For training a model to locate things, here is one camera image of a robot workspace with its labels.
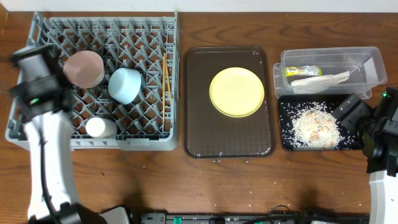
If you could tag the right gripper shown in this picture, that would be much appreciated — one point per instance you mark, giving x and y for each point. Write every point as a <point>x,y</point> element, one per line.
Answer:
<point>361,109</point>

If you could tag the yellow round plate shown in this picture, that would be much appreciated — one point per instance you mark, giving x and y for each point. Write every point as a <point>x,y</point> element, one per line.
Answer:
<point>236,92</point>

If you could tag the light blue bowl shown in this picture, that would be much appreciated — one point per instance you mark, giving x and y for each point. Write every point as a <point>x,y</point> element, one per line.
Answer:
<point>124,85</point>

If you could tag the white cup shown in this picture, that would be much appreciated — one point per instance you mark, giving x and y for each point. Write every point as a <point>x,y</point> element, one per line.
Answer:
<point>101,128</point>

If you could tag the white small bowl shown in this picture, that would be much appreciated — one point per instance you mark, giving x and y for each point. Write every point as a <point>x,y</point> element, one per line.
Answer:
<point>84,69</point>

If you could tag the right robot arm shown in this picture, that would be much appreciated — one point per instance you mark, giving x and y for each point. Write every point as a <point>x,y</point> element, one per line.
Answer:
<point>376,132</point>

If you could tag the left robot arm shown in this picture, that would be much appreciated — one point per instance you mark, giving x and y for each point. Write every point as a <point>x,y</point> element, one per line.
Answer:
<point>44,97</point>

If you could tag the clear plastic waste bin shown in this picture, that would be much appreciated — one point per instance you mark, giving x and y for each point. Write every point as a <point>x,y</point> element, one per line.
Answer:
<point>365,65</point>

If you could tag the black food waste tray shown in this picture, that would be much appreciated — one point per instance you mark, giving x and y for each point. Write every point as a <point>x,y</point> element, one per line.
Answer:
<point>289,106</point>

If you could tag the grey dishwasher rack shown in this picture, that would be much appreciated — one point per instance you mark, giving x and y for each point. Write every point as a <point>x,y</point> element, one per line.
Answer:
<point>122,42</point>

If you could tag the pile of rice and nuts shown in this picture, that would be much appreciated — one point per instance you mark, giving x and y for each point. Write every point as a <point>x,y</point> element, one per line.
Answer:
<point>315,129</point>

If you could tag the crumpled white paper napkin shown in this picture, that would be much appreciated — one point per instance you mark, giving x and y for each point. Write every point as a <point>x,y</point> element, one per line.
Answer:
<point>318,84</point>

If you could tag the yellow snack wrapper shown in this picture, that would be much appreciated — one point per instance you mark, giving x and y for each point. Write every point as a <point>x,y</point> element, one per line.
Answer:
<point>312,71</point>

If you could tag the dark brown serving tray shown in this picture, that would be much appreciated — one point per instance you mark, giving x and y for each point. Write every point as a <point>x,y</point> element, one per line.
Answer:
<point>208,133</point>

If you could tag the black rail at table edge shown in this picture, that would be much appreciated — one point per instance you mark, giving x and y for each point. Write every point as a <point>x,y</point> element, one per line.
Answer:
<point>280,214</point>

